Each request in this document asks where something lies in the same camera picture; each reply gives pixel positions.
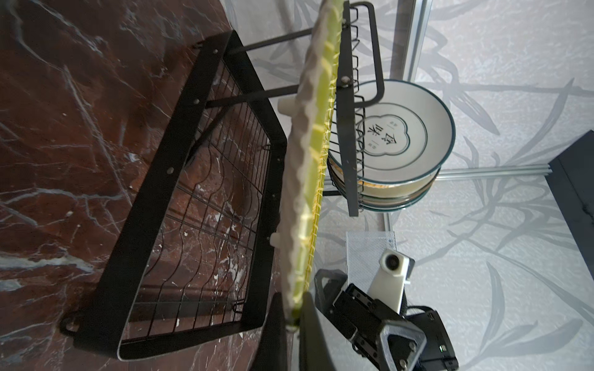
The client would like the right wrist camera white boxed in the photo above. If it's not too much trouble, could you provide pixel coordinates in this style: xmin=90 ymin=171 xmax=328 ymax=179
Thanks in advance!
xmin=368 ymin=249 xmax=415 ymax=315

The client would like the black wire dish rack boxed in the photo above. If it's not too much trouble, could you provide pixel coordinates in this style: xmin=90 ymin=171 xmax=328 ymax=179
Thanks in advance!
xmin=59 ymin=0 xmax=386 ymax=362

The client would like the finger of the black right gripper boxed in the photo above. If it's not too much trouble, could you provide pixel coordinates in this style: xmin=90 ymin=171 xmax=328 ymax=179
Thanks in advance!
xmin=375 ymin=320 xmax=427 ymax=370
xmin=314 ymin=269 xmax=347 ymax=325

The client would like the cream plate with floral sprigs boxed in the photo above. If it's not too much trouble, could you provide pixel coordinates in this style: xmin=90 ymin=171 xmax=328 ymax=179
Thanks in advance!
xmin=356 ymin=182 xmax=433 ymax=209

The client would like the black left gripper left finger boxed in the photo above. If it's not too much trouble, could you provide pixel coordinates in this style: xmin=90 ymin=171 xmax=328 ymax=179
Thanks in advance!
xmin=250 ymin=293 xmax=288 ymax=371

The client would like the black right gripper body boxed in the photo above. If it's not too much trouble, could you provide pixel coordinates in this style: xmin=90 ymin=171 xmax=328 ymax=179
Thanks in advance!
xmin=334 ymin=284 xmax=407 ymax=366

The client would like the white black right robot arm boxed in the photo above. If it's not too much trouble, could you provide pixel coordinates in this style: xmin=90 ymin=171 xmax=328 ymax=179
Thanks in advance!
xmin=314 ymin=269 xmax=459 ymax=370

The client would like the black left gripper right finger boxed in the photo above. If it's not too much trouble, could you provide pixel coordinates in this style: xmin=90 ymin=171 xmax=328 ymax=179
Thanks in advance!
xmin=299 ymin=292 xmax=336 ymax=371

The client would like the white plate green clover emblem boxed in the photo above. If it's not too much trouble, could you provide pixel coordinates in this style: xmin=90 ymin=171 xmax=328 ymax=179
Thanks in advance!
xmin=326 ymin=79 xmax=456 ymax=186

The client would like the white wire mesh basket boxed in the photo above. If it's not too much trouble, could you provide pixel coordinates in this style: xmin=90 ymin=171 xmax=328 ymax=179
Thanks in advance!
xmin=346 ymin=231 xmax=396 ymax=286

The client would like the yellow woven round plate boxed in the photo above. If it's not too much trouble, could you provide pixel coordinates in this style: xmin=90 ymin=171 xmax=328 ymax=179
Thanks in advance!
xmin=270 ymin=1 xmax=343 ymax=327

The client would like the orange woven round plate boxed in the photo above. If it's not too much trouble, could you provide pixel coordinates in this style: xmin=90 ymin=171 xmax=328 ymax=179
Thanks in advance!
xmin=357 ymin=171 xmax=439 ymax=199

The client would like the mint green flower plate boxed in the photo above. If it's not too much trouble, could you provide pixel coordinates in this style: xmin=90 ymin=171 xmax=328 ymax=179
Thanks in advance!
xmin=360 ymin=191 xmax=428 ymax=213

